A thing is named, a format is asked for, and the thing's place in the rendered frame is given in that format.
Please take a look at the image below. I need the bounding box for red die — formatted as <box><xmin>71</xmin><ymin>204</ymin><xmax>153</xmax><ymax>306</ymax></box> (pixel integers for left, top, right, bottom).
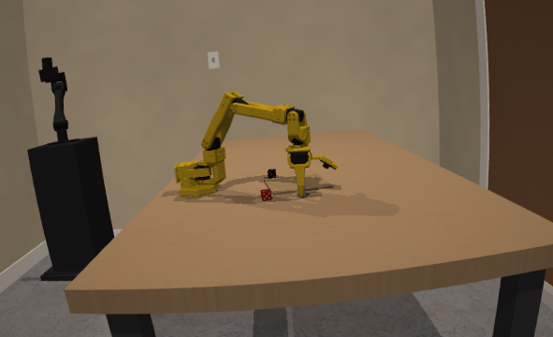
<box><xmin>260</xmin><ymin>189</ymin><xmax>271</xmax><ymax>201</ymax></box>

